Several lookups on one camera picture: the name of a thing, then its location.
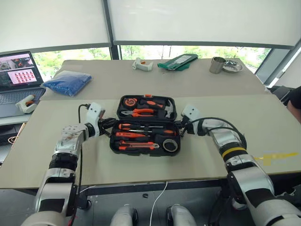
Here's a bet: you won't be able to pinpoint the blue plastic bag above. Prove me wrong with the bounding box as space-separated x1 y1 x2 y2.
40 70 93 97

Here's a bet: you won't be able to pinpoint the orange black handled screwdriver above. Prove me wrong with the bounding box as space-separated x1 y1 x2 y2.
127 129 178 136
118 123 164 131

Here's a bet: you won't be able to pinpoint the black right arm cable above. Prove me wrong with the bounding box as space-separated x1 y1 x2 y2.
185 117 248 152

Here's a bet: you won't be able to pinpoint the grey rounded robot right knee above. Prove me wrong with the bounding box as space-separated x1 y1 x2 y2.
165 204 197 226

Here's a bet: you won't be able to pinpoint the orange black utility knife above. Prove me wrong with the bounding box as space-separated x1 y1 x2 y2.
118 140 161 151

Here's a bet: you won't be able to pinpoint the white glue gun orange trigger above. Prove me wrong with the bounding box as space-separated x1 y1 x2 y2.
15 94 36 114
131 57 154 72

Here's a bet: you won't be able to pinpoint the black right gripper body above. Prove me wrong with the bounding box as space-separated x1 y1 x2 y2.
180 117 189 135

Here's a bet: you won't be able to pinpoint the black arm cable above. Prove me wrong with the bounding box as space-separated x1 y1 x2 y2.
185 117 248 152
78 103 92 189

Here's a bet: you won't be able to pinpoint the grey tape roll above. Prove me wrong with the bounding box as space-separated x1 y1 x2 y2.
163 139 178 152

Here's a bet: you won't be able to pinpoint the green pouch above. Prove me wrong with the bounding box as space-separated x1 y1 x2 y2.
157 53 199 71

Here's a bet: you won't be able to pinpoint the orange tester pen screwdriver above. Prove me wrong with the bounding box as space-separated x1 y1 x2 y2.
115 132 151 138

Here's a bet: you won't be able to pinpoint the grey window frame post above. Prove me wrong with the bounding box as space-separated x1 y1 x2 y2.
102 0 121 61

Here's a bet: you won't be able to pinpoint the black table leg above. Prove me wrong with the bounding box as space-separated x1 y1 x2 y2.
79 188 93 210

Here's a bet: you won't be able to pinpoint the metal dish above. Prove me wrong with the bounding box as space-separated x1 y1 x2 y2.
222 60 244 73

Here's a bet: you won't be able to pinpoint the person in black sleeve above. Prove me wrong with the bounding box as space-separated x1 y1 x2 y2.
286 85 301 116

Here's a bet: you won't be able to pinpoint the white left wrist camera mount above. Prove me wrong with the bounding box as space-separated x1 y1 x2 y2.
86 102 106 137

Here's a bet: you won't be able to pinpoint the thick white floor cable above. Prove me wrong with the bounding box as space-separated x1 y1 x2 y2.
149 180 169 226

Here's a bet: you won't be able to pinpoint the metal cup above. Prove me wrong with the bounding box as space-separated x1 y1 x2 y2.
209 56 227 74

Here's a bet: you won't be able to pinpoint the orange handled pliers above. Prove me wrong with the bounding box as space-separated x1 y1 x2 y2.
121 108 158 117

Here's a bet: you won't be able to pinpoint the open grey laptop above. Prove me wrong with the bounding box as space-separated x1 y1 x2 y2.
0 51 47 119

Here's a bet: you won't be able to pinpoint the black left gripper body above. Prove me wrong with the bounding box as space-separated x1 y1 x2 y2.
97 117 111 137

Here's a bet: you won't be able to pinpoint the black table crossbar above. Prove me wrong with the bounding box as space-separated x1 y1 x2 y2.
86 179 225 196

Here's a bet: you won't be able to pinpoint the thin white floor cable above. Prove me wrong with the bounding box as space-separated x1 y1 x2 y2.
79 185 97 194

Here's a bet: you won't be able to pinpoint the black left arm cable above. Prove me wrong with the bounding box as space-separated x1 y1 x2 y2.
78 103 92 189

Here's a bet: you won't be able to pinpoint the grey rounded robot knee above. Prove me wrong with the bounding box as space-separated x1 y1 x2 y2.
110 204 139 226
165 204 197 226

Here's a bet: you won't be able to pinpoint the claw hammer orange black handle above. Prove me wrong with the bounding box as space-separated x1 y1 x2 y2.
138 98 176 119

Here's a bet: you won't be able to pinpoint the black plastic tool case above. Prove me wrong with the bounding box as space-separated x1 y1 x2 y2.
109 94 182 159

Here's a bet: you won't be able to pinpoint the grey rounded robot left knee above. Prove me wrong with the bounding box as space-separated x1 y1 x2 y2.
110 204 139 226

